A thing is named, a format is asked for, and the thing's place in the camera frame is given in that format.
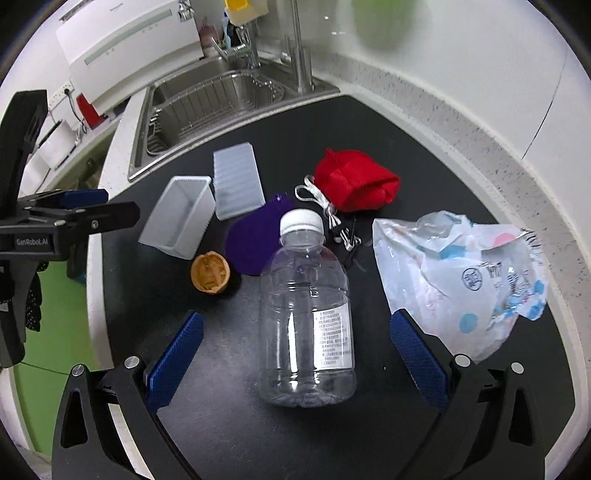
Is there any black countertop mat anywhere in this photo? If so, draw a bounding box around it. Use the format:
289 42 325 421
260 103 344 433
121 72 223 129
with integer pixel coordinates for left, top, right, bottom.
88 92 568 480

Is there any person's left hand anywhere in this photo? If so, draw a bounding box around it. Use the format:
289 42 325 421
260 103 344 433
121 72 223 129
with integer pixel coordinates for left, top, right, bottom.
21 259 44 344

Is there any yellow white bottle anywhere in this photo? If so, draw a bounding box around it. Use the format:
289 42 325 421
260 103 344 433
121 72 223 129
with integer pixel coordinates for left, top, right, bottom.
225 0 269 27

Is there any stainless steel sink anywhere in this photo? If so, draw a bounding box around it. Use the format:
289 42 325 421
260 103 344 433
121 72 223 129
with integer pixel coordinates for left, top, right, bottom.
128 60 340 182

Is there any purple cloth pouch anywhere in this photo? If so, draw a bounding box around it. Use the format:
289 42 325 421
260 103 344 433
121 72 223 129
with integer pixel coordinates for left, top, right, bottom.
225 193 298 277

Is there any small chrome tap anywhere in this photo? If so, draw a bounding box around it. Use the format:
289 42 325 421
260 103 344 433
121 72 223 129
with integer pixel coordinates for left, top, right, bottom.
210 25 262 70

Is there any white plastic container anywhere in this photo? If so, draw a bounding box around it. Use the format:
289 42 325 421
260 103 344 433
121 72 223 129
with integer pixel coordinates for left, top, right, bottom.
139 175 216 260

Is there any brown walnut shell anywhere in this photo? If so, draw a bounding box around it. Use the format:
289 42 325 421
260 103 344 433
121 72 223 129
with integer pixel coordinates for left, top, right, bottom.
191 251 230 295

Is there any wire sink basket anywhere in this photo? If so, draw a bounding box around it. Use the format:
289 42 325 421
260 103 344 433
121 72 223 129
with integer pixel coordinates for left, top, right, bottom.
147 74 284 155

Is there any wall socket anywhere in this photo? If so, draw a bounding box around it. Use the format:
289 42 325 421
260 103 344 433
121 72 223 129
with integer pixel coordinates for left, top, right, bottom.
48 83 75 106

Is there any white countertop appliance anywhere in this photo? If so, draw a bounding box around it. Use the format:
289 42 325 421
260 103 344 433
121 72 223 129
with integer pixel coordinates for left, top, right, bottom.
55 0 204 114

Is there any red cloth pouch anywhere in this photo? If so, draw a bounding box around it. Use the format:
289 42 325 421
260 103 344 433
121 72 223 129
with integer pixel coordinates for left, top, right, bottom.
314 148 401 213

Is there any red box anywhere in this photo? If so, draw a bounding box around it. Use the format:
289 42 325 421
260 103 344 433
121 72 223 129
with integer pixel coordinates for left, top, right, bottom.
76 93 107 130

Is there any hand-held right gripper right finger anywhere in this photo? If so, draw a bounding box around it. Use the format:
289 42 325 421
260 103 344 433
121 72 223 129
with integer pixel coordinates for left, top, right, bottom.
390 308 548 480

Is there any white canister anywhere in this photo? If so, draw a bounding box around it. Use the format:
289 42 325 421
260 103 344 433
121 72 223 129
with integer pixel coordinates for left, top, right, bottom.
37 121 80 171

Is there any tall chrome faucet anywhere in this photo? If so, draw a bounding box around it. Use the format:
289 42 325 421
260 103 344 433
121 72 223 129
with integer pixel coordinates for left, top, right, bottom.
277 0 317 93

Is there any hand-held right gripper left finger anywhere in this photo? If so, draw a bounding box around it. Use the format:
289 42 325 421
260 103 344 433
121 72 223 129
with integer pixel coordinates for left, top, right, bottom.
52 311 206 480

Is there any clear plastic bottle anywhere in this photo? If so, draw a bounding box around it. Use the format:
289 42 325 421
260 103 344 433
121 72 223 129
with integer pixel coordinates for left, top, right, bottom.
259 209 358 408

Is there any pink small object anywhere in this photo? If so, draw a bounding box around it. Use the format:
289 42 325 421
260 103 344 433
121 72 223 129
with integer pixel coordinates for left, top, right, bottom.
198 17 219 47

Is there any printed plastic bag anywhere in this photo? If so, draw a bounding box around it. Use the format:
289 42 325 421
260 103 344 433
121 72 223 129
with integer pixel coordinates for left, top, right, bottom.
372 210 548 363

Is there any green cabinet front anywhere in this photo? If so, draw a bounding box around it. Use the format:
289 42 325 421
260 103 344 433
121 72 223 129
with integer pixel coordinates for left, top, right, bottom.
14 268 95 455

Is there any white lanyard with black clip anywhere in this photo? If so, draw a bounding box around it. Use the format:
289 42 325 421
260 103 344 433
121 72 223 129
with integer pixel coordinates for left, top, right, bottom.
294 174 370 252

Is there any translucent plastic lid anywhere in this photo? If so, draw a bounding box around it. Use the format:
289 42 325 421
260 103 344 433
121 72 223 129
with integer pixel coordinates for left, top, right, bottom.
213 142 266 221

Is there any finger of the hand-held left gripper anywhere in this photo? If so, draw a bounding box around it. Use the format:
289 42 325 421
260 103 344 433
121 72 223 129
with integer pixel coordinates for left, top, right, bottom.
21 188 110 210
55 202 140 234

